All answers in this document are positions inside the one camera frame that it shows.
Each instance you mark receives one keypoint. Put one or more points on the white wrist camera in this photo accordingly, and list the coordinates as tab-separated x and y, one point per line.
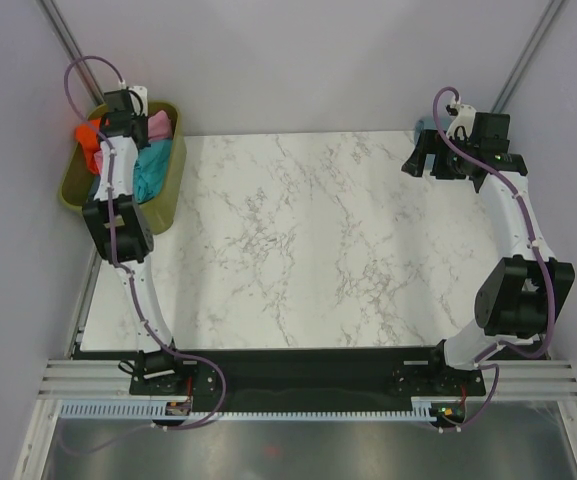
463	118
135	91

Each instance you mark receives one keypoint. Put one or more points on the olive green plastic bin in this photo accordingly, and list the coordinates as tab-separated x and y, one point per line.
78	183

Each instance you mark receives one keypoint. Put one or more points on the aluminium frame rail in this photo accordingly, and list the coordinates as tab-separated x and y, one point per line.
510	380

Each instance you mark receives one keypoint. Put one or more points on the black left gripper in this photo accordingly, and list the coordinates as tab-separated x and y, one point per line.
145	122

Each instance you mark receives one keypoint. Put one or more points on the pink t shirt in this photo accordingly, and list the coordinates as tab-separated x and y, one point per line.
159	128

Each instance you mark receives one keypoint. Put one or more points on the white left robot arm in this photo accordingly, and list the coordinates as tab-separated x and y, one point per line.
124	239

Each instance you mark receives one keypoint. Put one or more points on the light blue cable duct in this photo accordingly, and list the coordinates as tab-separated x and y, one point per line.
160	410

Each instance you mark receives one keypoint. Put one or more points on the orange t shirt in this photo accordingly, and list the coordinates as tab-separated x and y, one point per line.
86	137

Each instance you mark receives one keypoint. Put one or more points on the teal t shirt in bin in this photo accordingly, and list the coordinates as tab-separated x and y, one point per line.
150	167

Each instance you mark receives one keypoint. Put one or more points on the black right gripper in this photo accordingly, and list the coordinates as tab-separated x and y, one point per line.
430	142

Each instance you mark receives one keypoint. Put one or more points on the folded grey blue t shirt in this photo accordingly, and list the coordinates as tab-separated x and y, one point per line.
428	123

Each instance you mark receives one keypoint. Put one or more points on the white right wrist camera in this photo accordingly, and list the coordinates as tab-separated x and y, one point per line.
463	118

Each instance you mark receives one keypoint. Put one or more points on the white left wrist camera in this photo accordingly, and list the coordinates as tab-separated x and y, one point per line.
135	91

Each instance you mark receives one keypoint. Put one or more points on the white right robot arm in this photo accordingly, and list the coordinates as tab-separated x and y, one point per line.
518	304

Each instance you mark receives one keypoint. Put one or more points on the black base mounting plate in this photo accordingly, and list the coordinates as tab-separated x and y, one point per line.
328	400

